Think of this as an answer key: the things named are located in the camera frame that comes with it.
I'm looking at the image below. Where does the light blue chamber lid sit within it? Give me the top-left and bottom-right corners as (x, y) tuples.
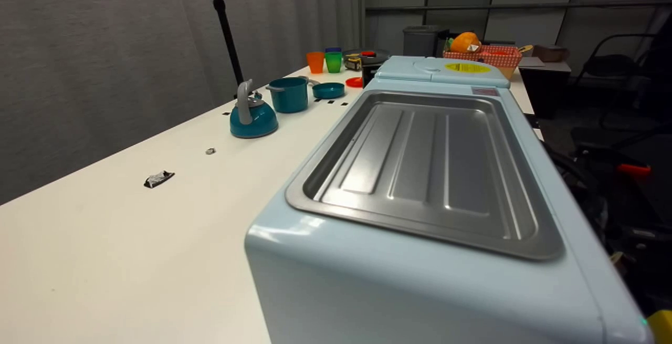
(374, 55), (511, 89)

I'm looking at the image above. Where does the light blue breakfast maker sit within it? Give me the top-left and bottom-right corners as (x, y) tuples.
(244, 55), (655, 344)

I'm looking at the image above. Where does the teal toy pot lid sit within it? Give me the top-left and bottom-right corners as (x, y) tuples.
(312, 82), (346, 99)

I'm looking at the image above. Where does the teal toy pot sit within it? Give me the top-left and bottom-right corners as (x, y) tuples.
(265, 76), (320, 113)

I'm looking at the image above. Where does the teal toy kettle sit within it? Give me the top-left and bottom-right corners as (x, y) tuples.
(229, 79), (279, 139)

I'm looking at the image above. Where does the grey metal griddle tray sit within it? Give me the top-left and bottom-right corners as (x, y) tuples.
(285, 90), (566, 262)

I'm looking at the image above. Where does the black round pan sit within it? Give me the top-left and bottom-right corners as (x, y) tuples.
(342, 48), (391, 66)

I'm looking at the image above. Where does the grey trash bin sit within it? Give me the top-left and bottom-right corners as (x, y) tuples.
(403, 25), (439, 57)

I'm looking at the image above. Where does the orange toy fruit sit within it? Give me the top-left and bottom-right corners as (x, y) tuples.
(450, 32), (481, 54)

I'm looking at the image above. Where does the red checkered basket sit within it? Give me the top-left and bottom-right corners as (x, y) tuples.
(443, 44), (523, 69)

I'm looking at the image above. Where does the crumpled black wrapper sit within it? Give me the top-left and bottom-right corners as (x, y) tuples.
(144, 170), (175, 189)

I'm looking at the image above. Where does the grey curtain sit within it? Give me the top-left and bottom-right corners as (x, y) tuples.
(0, 0), (365, 206)

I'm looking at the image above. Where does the brown cardboard box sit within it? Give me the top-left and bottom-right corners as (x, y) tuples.
(533, 45), (570, 63)

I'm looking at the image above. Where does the black office chair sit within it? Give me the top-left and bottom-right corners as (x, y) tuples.
(572, 33), (658, 88)

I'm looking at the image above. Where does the camera on tripod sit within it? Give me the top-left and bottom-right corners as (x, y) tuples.
(192, 0), (245, 86)

